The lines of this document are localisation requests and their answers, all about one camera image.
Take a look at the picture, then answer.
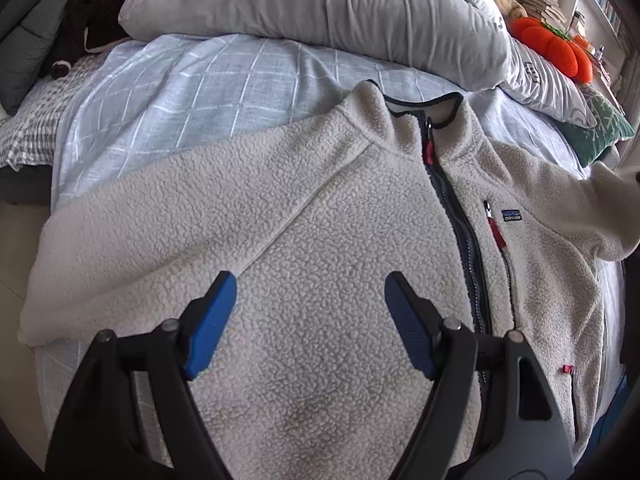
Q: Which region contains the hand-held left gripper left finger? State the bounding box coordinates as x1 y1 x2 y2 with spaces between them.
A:
45 271 238 480

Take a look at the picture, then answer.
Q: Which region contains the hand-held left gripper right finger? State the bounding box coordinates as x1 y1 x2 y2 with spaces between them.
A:
384 271 576 480

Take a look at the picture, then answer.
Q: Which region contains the cream fleece zip jacket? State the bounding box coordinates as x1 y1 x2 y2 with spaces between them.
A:
17 80 640 471

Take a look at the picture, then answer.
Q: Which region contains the light blue checked bedsheet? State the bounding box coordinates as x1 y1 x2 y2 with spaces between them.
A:
35 34 628 468

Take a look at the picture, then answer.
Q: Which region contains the dark grey mattress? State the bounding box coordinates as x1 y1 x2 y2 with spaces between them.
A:
0 162 53 206

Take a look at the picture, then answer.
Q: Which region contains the grey gingham cloth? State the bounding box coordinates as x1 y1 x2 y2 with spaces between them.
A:
0 52 101 171

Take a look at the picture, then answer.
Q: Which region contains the green leaf-pattern cushion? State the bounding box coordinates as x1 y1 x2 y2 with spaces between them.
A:
562 85 636 168

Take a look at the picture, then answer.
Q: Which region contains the grey printed pillow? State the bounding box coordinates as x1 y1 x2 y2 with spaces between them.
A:
440 0 598 128

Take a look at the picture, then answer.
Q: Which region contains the orange pumpkin plush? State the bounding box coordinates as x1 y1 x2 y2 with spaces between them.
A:
510 16 596 84

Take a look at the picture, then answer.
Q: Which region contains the plain grey pillow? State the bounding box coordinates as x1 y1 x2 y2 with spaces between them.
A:
118 0 511 92

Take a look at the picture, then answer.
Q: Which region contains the dark brown plush toy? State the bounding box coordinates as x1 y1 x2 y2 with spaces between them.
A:
49 0 151 80

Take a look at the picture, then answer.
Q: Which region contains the dark grey padded jacket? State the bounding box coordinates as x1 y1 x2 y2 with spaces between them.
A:
0 0 76 116

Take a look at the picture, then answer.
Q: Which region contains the stack of books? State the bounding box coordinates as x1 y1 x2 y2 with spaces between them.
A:
517 0 568 23

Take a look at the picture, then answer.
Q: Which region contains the white bookshelf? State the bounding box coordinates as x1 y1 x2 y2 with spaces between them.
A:
560 0 636 61

